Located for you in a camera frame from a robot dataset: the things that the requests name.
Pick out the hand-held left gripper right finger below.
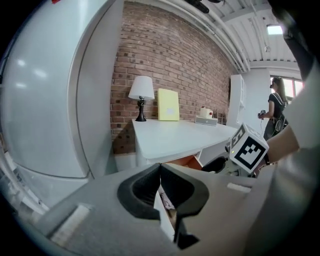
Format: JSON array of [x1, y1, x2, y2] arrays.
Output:
[[159, 163, 266, 256]]

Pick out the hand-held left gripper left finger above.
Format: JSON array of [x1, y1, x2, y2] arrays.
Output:
[[31, 163, 176, 256]]

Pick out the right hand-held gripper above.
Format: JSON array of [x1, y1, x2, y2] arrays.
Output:
[[201, 122, 270, 178]]

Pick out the orange and white drawer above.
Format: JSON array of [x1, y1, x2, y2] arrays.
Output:
[[163, 154, 204, 171]]

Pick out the person's right forearm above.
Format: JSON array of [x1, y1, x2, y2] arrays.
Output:
[[253, 123, 301, 177]]

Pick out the grey speaker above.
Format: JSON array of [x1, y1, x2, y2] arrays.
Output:
[[194, 115, 218, 127]]

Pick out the white desk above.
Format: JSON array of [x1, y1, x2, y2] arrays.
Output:
[[131, 118, 241, 168]]

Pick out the white and red cake model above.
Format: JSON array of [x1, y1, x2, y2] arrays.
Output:
[[199, 106, 214, 118]]

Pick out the white cabinet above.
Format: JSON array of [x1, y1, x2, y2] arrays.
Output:
[[226, 74, 248, 129]]

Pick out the yellow box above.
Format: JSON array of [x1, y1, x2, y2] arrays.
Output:
[[157, 88, 180, 122]]

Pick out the person's white shirt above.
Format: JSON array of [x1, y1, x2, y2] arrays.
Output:
[[246, 57, 320, 256]]

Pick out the white shade table lamp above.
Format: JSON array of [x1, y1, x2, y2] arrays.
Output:
[[128, 75, 155, 123]]

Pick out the window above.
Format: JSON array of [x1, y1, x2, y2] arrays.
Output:
[[271, 77, 305, 99]]

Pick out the white ceiling pipes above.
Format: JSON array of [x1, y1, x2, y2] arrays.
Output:
[[172, 0, 252, 73]]

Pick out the white refrigerator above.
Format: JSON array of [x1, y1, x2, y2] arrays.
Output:
[[0, 0, 125, 213]]

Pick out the ceiling light panel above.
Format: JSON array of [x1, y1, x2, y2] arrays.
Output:
[[266, 23, 285, 36]]

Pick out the black ceiling fixture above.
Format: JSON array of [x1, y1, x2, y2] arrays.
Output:
[[184, 0, 210, 15]]

